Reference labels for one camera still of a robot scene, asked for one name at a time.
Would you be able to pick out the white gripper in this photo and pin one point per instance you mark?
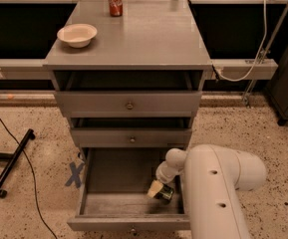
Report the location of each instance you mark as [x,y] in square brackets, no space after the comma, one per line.
[163,174]

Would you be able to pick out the green soda can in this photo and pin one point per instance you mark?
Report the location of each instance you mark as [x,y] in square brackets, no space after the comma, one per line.
[164,193]

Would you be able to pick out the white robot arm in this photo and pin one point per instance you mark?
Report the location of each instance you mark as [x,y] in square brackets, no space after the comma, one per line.
[211,176]

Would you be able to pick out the grey open bottom drawer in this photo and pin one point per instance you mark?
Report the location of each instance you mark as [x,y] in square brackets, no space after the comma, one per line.
[114,193]

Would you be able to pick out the grey middle drawer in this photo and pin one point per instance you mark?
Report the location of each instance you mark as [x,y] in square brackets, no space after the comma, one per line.
[131,132]

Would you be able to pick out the grey drawer cabinet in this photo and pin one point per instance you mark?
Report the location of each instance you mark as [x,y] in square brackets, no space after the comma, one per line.
[152,35]

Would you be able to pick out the grey top drawer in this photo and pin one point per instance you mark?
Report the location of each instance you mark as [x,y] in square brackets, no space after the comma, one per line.
[125,94]

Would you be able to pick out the red soda can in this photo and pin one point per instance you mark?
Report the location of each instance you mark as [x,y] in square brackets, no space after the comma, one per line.
[116,8]

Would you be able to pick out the black stand leg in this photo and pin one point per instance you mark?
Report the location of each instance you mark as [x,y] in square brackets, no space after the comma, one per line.
[11,159]

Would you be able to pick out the white bowl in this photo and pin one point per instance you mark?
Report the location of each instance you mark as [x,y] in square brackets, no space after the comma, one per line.
[77,35]

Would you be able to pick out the grey metal frame rail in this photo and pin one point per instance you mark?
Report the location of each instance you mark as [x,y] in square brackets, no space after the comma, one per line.
[35,69]

